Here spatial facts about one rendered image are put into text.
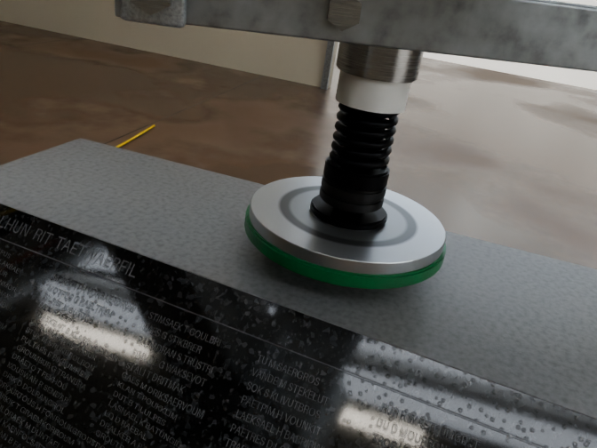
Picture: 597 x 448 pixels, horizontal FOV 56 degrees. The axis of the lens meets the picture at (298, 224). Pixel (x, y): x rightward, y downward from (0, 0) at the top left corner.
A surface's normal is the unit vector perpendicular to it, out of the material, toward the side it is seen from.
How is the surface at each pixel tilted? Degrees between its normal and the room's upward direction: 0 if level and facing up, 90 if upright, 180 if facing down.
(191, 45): 90
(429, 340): 0
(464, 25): 90
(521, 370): 0
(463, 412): 45
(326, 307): 0
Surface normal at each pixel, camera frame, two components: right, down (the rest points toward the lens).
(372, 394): -0.17, -0.39
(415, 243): 0.15, -0.89
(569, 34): 0.05, 0.44
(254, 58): -0.28, 0.38
